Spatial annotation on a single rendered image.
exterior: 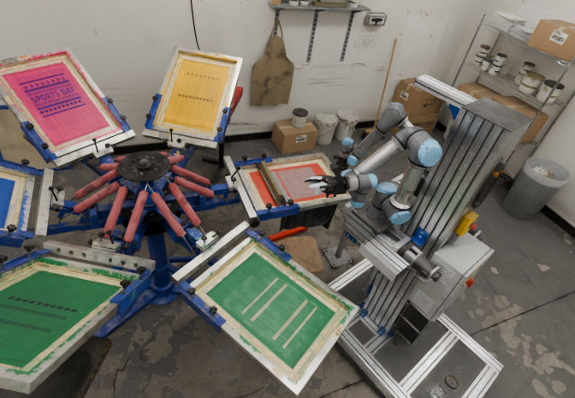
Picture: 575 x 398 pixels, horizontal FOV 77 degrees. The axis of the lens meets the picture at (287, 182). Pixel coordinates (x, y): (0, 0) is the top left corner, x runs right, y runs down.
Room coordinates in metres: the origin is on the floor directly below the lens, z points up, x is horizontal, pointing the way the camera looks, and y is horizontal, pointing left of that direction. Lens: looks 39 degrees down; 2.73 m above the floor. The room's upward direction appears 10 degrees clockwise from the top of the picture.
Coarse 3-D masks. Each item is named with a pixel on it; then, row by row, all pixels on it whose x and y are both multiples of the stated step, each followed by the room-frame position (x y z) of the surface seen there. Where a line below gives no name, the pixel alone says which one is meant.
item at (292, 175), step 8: (288, 168) 2.34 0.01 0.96; (296, 168) 2.36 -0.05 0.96; (304, 168) 2.37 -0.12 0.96; (312, 168) 2.39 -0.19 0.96; (320, 168) 2.41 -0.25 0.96; (256, 176) 2.16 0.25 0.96; (280, 176) 2.21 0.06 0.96; (288, 176) 2.23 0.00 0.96; (296, 176) 2.24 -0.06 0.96; (304, 176) 2.26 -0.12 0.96; (256, 184) 2.07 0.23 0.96; (264, 184) 2.08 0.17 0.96
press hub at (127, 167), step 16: (128, 160) 1.67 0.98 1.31; (144, 160) 1.65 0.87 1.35; (160, 160) 1.73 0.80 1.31; (128, 176) 1.53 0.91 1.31; (144, 176) 1.55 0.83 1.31; (160, 176) 1.58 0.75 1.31; (128, 192) 1.70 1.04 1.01; (160, 192) 1.67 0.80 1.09; (128, 208) 1.56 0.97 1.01; (144, 208) 1.56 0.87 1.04; (176, 208) 1.63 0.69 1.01; (160, 224) 1.56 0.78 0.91; (160, 240) 1.62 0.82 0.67; (160, 256) 1.61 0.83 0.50; (160, 272) 1.59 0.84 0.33; (160, 288) 1.58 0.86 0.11; (160, 304) 1.51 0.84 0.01
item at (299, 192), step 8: (288, 184) 2.13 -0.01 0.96; (296, 184) 2.15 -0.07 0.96; (304, 184) 2.16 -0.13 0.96; (264, 192) 2.00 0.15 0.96; (288, 192) 2.04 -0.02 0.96; (296, 192) 2.06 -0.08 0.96; (304, 192) 2.07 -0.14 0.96; (312, 192) 2.09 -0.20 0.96; (320, 192) 2.11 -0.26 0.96; (264, 200) 1.91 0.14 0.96; (272, 200) 1.92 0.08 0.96; (296, 200) 1.96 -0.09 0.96; (304, 200) 1.98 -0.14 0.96
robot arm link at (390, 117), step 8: (384, 112) 2.16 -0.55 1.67; (392, 112) 2.13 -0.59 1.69; (384, 120) 2.10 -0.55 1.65; (392, 120) 2.09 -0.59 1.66; (376, 128) 2.09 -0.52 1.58; (384, 128) 2.07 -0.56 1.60; (368, 136) 2.13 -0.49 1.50; (376, 136) 2.09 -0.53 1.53; (360, 144) 2.14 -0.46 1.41; (368, 144) 2.10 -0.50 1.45; (352, 152) 2.17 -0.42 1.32; (360, 152) 2.11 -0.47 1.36; (352, 160) 2.11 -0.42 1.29
